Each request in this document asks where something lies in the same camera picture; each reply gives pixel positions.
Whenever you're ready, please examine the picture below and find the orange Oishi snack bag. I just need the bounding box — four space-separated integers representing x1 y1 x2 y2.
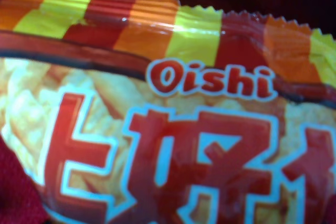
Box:
1 0 335 223

